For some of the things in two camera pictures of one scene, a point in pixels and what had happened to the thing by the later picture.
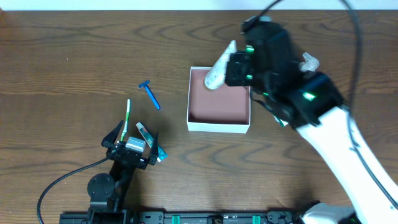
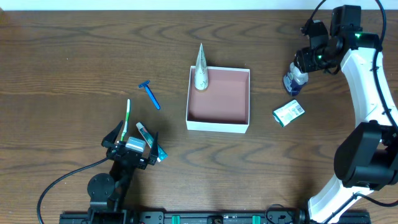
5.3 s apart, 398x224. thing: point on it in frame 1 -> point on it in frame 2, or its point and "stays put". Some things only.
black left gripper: [125, 154] stays put
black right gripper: [237, 70] -> [302, 62]
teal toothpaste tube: [161, 154] stays put
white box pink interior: [224, 109] stays put
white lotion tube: [216, 76] -> [201, 78]
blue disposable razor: [153, 98] stays put
